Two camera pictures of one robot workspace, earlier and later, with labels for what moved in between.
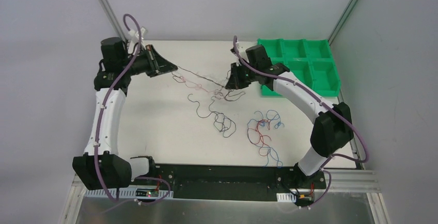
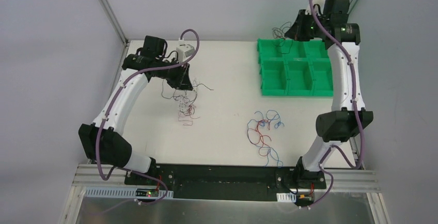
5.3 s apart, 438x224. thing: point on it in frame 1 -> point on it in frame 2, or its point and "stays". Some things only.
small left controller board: x=147 y=192 stays
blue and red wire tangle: x=255 y=138 stays
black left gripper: x=152 y=61 -> x=176 y=75
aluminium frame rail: x=350 y=181 stays
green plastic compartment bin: x=310 y=61 stays
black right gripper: x=237 y=74 -> x=299 y=24
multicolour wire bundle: x=224 y=125 -> x=187 y=98
